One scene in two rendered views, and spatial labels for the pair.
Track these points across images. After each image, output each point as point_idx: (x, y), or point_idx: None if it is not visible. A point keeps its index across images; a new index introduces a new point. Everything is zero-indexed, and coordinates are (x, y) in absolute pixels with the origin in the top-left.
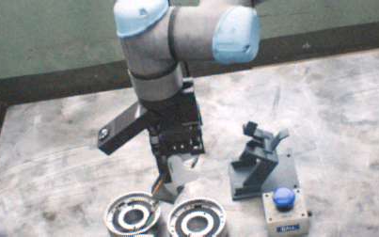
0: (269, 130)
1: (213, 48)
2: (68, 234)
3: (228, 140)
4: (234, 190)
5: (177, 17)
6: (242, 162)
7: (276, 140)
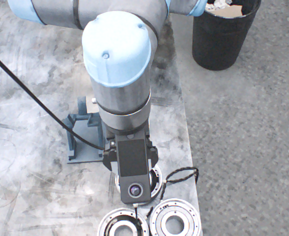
0: (37, 132)
1: (168, 8)
2: None
3: (39, 163)
4: (100, 158)
5: (138, 13)
6: (74, 149)
7: (82, 108)
